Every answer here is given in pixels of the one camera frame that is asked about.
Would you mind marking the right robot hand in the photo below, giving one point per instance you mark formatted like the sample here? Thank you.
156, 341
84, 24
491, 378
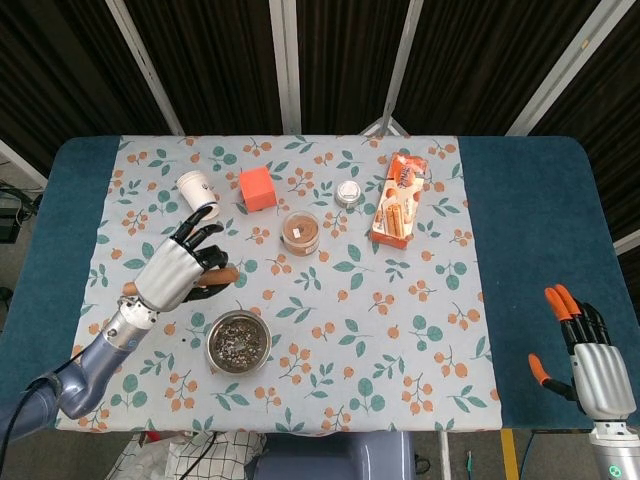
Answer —
597, 380

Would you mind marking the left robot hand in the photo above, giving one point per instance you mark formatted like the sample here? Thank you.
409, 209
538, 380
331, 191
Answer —
170, 277

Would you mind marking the wooden stick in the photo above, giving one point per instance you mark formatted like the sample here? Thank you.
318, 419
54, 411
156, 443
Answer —
220, 275

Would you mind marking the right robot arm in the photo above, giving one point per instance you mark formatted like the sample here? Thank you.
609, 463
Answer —
615, 450

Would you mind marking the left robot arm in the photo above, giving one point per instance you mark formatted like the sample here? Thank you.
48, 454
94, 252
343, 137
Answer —
75, 370

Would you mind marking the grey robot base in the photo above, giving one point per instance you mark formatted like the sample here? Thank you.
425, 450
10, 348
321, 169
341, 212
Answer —
340, 457

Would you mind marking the metal bowl with seeds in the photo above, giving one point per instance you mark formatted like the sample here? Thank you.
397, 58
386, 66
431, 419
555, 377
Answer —
239, 341

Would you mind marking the white paper cup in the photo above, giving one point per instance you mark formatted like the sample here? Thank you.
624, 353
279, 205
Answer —
196, 192

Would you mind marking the orange cube box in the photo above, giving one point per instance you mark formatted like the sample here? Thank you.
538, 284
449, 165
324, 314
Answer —
257, 187

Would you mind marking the clear jar with brown powder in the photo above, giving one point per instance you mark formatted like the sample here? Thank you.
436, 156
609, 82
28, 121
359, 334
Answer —
300, 233

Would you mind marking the blue table cover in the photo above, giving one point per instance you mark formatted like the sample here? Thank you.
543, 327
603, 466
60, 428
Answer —
530, 250

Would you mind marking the floral tablecloth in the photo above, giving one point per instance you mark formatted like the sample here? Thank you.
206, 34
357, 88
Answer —
325, 300

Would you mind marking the checkered cloth bag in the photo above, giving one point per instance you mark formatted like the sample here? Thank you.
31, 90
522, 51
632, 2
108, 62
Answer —
200, 457

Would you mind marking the small round metal tin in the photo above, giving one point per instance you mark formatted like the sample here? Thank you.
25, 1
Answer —
348, 194

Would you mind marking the orange biscuit package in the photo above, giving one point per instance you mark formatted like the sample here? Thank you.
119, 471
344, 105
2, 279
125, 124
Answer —
397, 200

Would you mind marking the metal tripod stand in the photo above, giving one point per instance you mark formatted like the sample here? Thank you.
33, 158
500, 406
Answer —
385, 120

